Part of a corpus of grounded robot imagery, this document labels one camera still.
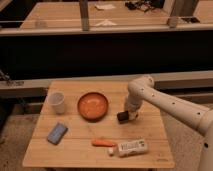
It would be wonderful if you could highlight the black eraser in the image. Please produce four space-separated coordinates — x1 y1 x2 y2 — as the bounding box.
117 111 129 124

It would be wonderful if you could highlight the grey metal post right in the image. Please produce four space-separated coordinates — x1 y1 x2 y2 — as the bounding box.
167 0 184 28

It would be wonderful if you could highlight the folded white paper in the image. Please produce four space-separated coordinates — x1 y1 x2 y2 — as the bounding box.
95 19 117 27

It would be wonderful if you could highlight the white paper sheet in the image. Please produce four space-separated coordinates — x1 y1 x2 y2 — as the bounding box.
95 4 116 10

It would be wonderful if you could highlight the white ceramic cup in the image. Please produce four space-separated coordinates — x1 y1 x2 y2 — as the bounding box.
47 92 65 114

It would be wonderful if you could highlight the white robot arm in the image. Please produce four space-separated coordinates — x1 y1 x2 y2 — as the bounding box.
125 75 213 171

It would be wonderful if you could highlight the wooden table board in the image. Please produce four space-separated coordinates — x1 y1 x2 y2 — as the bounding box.
23 81 175 168

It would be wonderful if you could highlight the black cables bundle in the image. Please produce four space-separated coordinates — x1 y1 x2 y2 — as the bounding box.
124 0 165 13

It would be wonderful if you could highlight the orange bowl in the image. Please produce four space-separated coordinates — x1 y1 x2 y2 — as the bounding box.
77 92 109 121

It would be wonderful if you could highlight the blue sponge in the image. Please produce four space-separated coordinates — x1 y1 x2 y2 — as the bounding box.
47 123 68 145

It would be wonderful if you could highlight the orange carrot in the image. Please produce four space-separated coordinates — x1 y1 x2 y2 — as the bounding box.
91 139 117 147

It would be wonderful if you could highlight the white tube with cap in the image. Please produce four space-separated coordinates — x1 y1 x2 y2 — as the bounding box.
107 139 148 157

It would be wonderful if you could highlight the grey metal post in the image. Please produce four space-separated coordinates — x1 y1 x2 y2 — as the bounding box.
167 0 184 28
79 0 90 31

